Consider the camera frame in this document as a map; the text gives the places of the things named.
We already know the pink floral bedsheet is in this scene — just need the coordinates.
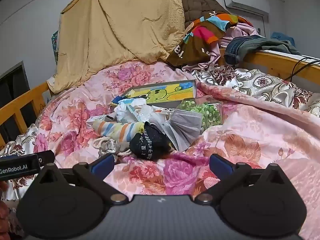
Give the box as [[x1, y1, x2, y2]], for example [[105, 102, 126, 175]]
[[32, 61, 320, 240]]

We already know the yellow blanket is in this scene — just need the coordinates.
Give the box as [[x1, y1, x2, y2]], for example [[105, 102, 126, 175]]
[[47, 0, 187, 94]]

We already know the white blue printed pack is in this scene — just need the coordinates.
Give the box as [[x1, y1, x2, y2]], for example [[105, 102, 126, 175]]
[[114, 97, 148, 123]]

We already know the striped sock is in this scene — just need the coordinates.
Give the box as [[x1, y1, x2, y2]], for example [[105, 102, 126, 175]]
[[92, 120, 145, 144]]

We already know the black printed sock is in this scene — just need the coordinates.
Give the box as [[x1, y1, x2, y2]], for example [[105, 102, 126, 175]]
[[129, 122, 173, 160]]

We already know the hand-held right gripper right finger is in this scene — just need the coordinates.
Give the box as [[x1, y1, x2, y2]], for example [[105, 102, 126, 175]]
[[194, 154, 290, 205]]

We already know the wall poster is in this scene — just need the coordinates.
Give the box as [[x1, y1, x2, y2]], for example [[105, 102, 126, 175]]
[[51, 30, 59, 63]]

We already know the wooden bed end board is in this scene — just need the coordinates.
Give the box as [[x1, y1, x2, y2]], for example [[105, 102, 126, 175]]
[[220, 47, 320, 85]]

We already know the blue yellow sock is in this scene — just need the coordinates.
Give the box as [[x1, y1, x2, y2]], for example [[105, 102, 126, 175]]
[[111, 94, 125, 105]]

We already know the brown quilted comforter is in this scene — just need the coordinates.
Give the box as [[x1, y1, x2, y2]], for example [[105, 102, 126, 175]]
[[180, 0, 230, 30]]

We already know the lilac cloth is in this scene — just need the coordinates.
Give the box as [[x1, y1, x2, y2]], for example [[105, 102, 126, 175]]
[[181, 22, 259, 72]]

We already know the black cable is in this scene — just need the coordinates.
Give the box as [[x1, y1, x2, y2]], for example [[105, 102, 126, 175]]
[[285, 57, 320, 80]]

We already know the dark wooden door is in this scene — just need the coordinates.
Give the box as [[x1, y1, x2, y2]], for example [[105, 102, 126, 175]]
[[0, 61, 35, 143]]

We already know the grey face mask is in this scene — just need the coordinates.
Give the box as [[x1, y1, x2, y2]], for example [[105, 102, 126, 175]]
[[150, 109, 203, 152]]

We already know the blue cloth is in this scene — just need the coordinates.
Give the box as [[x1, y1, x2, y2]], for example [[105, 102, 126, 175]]
[[271, 32, 295, 47]]

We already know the grey-green garment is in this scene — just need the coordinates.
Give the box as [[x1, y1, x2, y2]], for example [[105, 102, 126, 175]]
[[237, 37, 300, 58]]

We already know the brown multicoloured striped cloth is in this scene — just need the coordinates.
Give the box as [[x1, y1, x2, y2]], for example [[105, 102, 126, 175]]
[[166, 14, 253, 67]]

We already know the cream damask satin sheet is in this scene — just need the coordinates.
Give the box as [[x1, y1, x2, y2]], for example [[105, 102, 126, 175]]
[[0, 65, 320, 202]]

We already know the grey tray with cartoon print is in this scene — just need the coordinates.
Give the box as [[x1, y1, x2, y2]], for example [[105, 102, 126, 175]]
[[110, 79, 198, 110]]

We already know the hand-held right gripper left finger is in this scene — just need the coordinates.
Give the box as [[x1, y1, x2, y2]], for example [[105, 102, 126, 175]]
[[35, 153, 129, 205]]

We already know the white air conditioner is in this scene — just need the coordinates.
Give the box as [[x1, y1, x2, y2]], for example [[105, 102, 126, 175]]
[[222, 0, 270, 15]]

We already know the glass jar of green paper stars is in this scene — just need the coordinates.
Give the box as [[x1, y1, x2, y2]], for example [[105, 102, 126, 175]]
[[176, 97, 223, 130]]

